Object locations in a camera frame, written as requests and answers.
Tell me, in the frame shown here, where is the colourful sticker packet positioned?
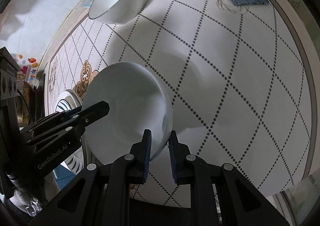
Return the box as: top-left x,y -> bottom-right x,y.
15,54 -> 40,85

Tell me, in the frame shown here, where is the white plate blue leaf pattern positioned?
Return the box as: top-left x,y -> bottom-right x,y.
53,89 -> 87,175

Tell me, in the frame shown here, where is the patterned table mat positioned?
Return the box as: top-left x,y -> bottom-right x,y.
46,0 -> 312,196

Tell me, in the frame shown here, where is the large white bowl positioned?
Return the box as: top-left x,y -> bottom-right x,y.
82,62 -> 173,164

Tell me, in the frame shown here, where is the white bowl blue rim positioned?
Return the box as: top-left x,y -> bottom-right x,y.
88,0 -> 144,25

